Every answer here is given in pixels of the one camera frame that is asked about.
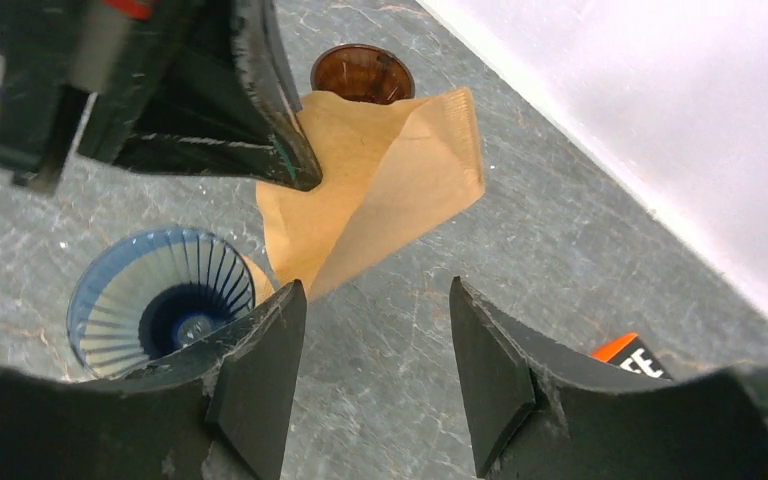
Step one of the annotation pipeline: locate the blue ribbed dripper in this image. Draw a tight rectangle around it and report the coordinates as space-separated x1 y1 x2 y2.
66 226 258 377

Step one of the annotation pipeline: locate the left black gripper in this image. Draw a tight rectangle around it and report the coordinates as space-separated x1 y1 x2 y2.
0 0 323 194

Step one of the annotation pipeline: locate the wooden ring dripper holder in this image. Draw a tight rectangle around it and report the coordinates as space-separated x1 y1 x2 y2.
241 255 275 306

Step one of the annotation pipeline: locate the brown amber glass dripper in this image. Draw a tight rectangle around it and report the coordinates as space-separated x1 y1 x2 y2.
310 43 416 105

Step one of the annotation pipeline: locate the brown paper coffee filter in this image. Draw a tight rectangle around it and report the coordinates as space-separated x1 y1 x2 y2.
256 87 485 300

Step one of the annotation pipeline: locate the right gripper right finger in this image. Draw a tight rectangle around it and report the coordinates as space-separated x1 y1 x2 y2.
449 278 768 479

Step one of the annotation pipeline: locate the orange black coffee filter box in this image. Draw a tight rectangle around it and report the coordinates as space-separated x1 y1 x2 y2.
591 332 673 380

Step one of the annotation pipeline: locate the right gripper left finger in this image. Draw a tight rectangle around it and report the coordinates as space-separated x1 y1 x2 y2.
0 281 307 479

